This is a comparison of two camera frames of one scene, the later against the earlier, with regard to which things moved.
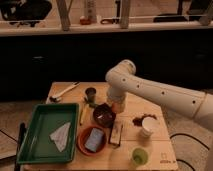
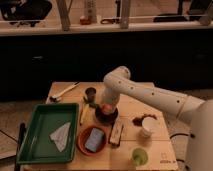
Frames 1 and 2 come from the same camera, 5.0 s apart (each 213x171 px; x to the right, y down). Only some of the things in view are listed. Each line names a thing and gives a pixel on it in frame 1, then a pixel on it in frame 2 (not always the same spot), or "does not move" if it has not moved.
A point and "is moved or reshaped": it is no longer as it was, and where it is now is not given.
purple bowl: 104,115 does not move
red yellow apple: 115,107 is moved or reshaped
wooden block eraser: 116,132 does not move
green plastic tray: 50,135 does not move
